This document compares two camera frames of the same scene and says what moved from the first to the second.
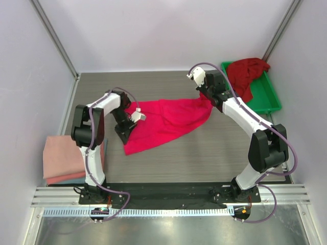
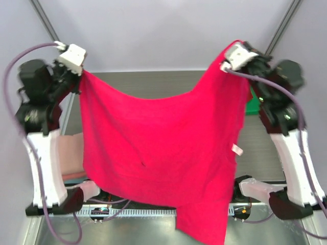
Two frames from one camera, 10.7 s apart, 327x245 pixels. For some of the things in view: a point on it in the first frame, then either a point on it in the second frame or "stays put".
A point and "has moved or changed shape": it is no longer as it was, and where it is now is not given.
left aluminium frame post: [43, 15] stays put
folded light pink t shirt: [62, 155] stays put
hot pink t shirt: [166, 120] has moved or changed shape
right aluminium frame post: [292, 10] stays put
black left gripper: [123, 132] → [60, 67]
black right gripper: [205, 91] → [254, 67]
